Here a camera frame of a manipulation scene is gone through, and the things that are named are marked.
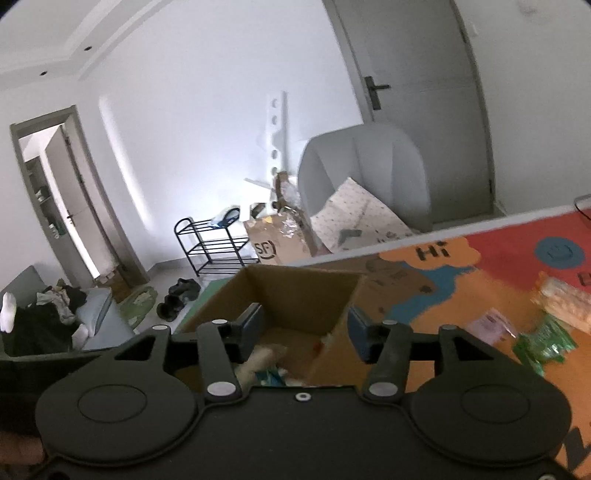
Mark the large green snack packet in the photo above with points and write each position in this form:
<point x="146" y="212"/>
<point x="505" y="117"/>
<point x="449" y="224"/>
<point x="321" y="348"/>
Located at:
<point x="545" y="344"/>

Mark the long white snack packet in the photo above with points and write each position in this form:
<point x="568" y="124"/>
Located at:
<point x="268" y="357"/>

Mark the white perforated board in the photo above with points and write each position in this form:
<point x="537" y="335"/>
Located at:
<point x="275" y="138"/>

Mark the black shoe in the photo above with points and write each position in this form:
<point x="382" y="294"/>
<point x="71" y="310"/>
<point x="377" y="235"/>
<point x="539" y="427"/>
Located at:
<point x="184" y="290"/>
<point x="170" y="308"/>

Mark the green oval rug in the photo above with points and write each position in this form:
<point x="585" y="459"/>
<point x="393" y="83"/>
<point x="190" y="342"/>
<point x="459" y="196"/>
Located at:
<point x="138" y="307"/>

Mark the small brown box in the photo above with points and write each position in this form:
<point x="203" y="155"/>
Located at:
<point x="113" y="281"/>

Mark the blue snack packet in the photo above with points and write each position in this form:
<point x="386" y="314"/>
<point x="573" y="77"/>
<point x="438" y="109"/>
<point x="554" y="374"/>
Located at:
<point x="274" y="376"/>

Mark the grey open side door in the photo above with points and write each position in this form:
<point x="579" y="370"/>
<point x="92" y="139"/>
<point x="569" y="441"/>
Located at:
<point x="74" y="184"/>

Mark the grey sofa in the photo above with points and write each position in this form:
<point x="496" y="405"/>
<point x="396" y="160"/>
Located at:
<point x="99" y="304"/>

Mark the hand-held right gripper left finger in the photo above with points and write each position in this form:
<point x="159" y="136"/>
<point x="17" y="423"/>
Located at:
<point x="251" y="330"/>

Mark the white shelf unit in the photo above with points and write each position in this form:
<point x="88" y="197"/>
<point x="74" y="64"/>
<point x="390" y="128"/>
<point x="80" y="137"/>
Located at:
<point x="44" y="194"/>

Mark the crumpled clear plastic wrap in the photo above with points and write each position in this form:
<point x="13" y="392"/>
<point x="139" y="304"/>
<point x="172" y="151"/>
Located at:
<point x="291" y="221"/>

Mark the printed brown shipping box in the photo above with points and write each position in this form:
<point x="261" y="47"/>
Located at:
<point x="277" y="247"/>

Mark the black metal shoe rack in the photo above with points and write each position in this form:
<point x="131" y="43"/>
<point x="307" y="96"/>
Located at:
<point x="214" y="245"/>

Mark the grey room door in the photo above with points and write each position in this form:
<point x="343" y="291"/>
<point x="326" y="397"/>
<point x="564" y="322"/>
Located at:
<point x="415" y="69"/>

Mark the person's left hand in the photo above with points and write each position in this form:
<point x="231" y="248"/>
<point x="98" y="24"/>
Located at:
<point x="21" y="454"/>

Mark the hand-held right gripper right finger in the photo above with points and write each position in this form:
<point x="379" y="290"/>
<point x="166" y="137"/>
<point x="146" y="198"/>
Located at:
<point x="360" y="334"/>

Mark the clear biscuit packet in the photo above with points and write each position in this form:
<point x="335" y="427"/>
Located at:
<point x="565" y="295"/>

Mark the dark clothes pile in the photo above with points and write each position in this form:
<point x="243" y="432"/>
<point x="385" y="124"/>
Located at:
<point x="37" y="323"/>

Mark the dotted cream pillow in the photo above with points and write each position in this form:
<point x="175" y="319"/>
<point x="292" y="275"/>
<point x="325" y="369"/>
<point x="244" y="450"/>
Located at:
<point x="360" y="207"/>

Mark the colourful cartoon table mat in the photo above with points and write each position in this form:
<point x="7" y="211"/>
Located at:
<point x="461" y="295"/>

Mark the grey upholstered chair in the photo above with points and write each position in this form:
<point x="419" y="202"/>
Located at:
<point x="369" y="152"/>

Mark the brown cardboard box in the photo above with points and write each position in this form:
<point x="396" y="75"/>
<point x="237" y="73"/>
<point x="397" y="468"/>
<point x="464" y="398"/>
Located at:
<point x="300" y="295"/>

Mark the purple snack packet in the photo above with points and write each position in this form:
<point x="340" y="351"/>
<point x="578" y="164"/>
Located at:
<point x="491" y="325"/>

